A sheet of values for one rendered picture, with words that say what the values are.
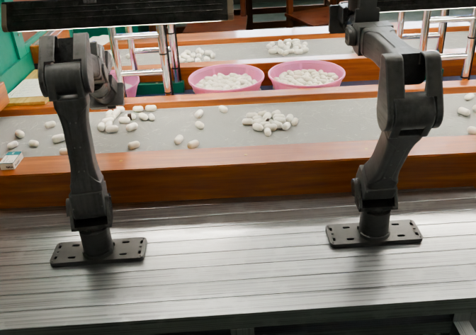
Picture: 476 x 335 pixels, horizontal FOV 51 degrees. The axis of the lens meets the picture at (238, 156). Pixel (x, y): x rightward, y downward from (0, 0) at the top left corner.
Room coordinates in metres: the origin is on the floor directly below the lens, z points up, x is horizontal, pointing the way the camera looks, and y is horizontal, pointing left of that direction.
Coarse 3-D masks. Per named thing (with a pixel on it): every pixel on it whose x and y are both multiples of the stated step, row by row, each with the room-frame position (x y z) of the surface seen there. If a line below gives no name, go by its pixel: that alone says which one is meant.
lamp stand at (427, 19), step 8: (424, 16) 1.51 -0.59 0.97; (440, 16) 1.51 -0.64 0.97; (448, 16) 1.51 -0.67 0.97; (456, 16) 1.51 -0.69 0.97; (464, 16) 1.51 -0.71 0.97; (472, 16) 1.51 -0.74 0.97; (424, 24) 1.51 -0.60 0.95; (472, 24) 1.51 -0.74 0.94; (424, 32) 1.50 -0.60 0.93; (472, 32) 1.50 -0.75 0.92; (424, 40) 1.50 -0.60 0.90; (472, 40) 1.50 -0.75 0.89; (424, 48) 1.50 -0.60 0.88; (472, 48) 1.50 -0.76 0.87; (448, 56) 1.51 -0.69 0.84; (456, 56) 1.50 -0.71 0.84; (464, 56) 1.50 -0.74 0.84; (472, 56) 1.51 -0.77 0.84; (464, 64) 1.51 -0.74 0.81; (464, 72) 1.50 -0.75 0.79
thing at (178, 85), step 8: (168, 24) 1.76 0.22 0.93; (128, 32) 1.76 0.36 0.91; (168, 32) 1.76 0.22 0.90; (128, 40) 1.76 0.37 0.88; (176, 40) 1.77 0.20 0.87; (128, 48) 1.77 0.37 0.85; (136, 48) 1.77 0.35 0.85; (144, 48) 1.77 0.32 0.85; (152, 48) 1.77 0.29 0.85; (176, 48) 1.77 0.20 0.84; (136, 56) 1.77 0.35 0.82; (176, 56) 1.76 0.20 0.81; (136, 64) 1.76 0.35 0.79; (176, 64) 1.76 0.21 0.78; (176, 72) 1.76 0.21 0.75; (176, 80) 1.76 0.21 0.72; (144, 88) 1.76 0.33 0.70; (152, 88) 1.76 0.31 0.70; (160, 88) 1.76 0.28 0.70; (176, 88) 1.75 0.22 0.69; (184, 88) 1.77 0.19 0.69
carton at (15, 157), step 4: (8, 152) 1.13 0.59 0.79; (12, 152) 1.13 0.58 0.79; (16, 152) 1.13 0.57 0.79; (20, 152) 1.13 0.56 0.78; (8, 156) 1.11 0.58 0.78; (12, 156) 1.11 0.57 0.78; (16, 156) 1.11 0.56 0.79; (20, 156) 1.12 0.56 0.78; (4, 160) 1.09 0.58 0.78; (8, 160) 1.09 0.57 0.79; (12, 160) 1.09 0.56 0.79; (16, 160) 1.10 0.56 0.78; (20, 160) 1.11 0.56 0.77; (0, 164) 1.08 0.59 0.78; (4, 164) 1.08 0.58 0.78; (8, 164) 1.08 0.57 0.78; (12, 164) 1.08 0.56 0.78; (16, 164) 1.09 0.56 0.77; (4, 168) 1.08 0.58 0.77; (8, 168) 1.08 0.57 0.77; (12, 168) 1.08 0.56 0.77
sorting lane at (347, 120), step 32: (448, 96) 1.43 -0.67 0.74; (0, 128) 1.38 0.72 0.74; (32, 128) 1.37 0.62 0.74; (96, 128) 1.34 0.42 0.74; (160, 128) 1.32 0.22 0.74; (192, 128) 1.30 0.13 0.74; (224, 128) 1.29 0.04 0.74; (288, 128) 1.27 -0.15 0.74; (320, 128) 1.26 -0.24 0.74; (352, 128) 1.24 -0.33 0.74; (448, 128) 1.21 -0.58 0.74
